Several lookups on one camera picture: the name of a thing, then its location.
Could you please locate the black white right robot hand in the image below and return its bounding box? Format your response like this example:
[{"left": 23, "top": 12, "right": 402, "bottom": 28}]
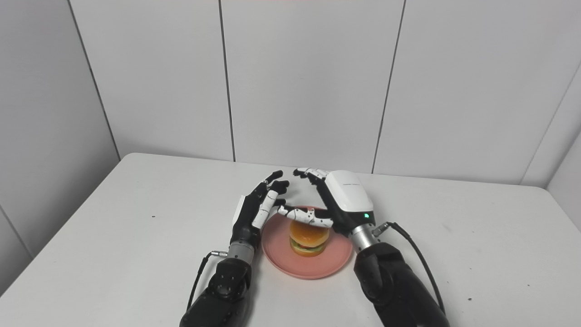
[{"left": 277, "top": 168, "right": 377, "bottom": 238}]

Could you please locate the toy hamburger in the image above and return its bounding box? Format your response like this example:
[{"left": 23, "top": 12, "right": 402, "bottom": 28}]
[{"left": 289, "top": 220, "right": 331, "bottom": 258}]

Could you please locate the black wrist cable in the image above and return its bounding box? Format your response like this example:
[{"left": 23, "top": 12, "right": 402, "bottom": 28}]
[
  {"left": 187, "top": 250, "right": 228, "bottom": 312},
  {"left": 372, "top": 221, "right": 447, "bottom": 315}
]

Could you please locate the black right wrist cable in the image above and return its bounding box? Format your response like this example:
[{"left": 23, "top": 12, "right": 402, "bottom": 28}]
[{"left": 372, "top": 221, "right": 447, "bottom": 315}]

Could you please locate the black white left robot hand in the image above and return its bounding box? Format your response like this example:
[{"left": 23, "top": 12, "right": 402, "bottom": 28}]
[{"left": 230, "top": 170, "right": 291, "bottom": 249}]

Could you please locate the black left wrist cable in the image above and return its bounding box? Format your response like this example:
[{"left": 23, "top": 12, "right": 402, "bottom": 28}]
[{"left": 187, "top": 250, "right": 228, "bottom": 312}]

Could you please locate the pink round plate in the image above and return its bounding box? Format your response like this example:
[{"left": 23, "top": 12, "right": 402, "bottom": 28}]
[{"left": 261, "top": 206, "right": 354, "bottom": 280}]

